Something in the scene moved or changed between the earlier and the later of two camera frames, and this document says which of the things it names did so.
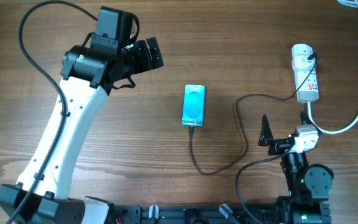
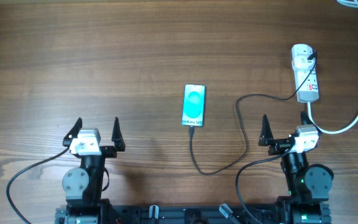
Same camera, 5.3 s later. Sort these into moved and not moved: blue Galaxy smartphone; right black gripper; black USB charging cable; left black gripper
Moved: left black gripper
Not moved: blue Galaxy smartphone; black USB charging cable; right black gripper
